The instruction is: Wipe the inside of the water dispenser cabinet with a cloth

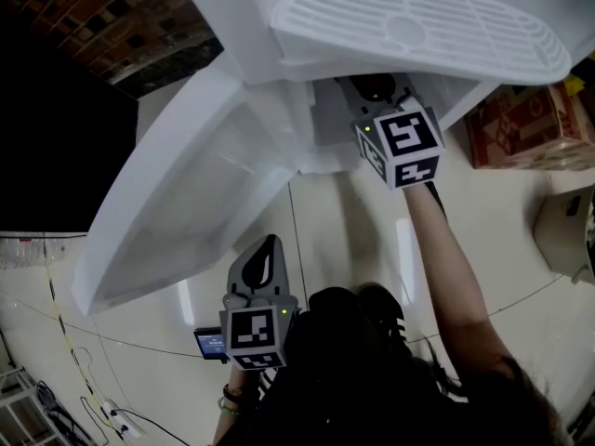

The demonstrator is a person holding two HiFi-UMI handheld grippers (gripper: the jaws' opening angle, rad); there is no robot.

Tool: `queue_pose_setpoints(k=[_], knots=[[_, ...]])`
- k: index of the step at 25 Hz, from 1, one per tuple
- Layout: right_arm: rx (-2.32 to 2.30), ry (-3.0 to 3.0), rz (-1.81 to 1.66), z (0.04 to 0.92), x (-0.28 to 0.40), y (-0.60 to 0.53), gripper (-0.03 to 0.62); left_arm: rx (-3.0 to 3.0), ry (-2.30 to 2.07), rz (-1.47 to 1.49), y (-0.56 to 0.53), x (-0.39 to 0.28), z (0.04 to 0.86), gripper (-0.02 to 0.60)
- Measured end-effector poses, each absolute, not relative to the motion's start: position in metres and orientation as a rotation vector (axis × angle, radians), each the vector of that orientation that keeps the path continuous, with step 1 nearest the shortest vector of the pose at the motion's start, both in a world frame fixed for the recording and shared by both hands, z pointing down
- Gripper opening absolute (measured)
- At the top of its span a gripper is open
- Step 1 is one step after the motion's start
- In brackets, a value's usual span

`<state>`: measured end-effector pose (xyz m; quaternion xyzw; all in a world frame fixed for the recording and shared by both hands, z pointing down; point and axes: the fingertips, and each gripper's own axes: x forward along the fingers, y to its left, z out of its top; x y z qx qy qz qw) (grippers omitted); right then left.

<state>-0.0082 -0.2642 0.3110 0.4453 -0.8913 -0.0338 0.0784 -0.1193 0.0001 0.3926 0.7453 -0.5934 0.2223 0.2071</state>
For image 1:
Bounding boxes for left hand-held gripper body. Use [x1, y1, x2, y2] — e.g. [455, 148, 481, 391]
[218, 233, 299, 372]

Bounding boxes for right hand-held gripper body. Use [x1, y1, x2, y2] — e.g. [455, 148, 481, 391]
[335, 73, 446, 190]

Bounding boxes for white water dispenser cabinet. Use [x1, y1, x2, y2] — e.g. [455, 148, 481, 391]
[171, 0, 595, 177]

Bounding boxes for person's left forearm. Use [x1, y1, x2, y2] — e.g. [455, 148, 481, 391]
[212, 364, 262, 446]

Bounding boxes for person's right forearm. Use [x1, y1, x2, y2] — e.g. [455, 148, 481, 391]
[401, 181, 529, 383]

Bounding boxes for small blue display device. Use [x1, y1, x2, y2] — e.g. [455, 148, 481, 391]
[192, 326, 230, 361]

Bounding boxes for white slotted drip tray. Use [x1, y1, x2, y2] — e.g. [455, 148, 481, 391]
[269, 0, 573, 85]

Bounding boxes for red printed cardboard box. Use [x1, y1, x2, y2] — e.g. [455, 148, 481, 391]
[463, 80, 595, 172]

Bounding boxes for person's black top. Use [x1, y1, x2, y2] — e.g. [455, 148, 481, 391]
[241, 285, 566, 446]

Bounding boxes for white power strip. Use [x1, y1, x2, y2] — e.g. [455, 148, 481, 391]
[102, 400, 142, 438]

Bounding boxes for yellow paper item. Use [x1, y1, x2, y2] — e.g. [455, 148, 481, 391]
[563, 73, 588, 96]

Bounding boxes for beige plastic box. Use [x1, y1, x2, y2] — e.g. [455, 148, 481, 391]
[532, 185, 595, 285]

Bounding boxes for clear plastic panel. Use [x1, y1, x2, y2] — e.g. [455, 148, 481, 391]
[0, 231, 89, 269]

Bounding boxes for white metal rack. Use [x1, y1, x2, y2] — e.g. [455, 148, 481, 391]
[0, 365, 52, 446]

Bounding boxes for large black screen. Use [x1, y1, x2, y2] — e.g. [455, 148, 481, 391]
[0, 30, 140, 234]

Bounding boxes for black power cable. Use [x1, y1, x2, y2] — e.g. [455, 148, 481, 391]
[79, 395, 190, 446]

